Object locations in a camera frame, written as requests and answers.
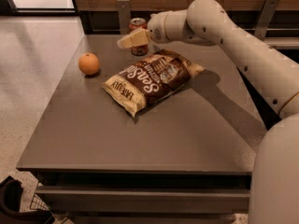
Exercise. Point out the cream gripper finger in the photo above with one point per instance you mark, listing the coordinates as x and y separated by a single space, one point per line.
138 37

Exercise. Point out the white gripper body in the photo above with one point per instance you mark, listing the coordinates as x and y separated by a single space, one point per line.
157 28

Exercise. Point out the red coke can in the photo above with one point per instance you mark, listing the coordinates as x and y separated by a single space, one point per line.
134 24

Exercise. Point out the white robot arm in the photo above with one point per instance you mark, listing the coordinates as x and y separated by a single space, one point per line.
274 190

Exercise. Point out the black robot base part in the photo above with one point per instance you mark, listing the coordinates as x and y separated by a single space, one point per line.
10 204

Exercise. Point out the brown and cream chip bag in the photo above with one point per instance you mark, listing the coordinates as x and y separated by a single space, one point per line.
151 80

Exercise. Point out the orange fruit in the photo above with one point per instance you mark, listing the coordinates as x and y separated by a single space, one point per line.
88 64

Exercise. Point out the grey cabinet drawer front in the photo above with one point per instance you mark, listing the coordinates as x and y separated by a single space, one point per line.
152 200

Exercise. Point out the left metal bracket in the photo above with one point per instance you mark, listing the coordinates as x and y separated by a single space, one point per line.
124 14

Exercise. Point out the metal bracket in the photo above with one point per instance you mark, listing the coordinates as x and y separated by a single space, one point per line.
124 14
265 16

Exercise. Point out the right metal bracket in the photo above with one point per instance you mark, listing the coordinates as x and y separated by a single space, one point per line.
265 16

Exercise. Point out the wire basket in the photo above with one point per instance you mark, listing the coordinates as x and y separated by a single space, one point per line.
38 204

